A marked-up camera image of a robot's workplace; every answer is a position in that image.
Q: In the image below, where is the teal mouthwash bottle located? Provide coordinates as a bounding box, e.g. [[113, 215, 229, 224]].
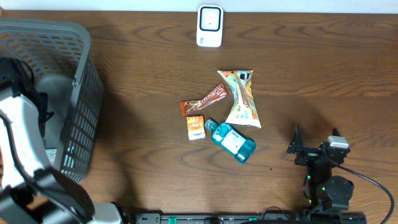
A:
[[205, 119, 256, 164]]

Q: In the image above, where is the yellow snack bag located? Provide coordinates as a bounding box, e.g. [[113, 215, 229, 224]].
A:
[[218, 70, 262, 129]]

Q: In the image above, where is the light blue wipes pack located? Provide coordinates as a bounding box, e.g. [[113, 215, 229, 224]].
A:
[[45, 149, 58, 166]]

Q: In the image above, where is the small orange box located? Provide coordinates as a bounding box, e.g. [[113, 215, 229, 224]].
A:
[[187, 116, 206, 141]]

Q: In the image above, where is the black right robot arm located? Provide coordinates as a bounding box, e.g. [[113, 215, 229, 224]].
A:
[[287, 125, 354, 213]]

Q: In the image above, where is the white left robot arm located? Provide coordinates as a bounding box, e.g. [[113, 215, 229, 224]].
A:
[[1, 57, 124, 223]]

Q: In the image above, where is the white barcode scanner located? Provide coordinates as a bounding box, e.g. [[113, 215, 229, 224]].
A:
[[196, 5, 224, 48]]

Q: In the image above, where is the dark grey plastic basket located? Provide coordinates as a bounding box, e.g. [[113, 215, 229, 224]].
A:
[[1, 18, 104, 182]]

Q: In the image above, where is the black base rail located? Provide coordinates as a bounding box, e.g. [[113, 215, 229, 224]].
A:
[[132, 213, 367, 224]]

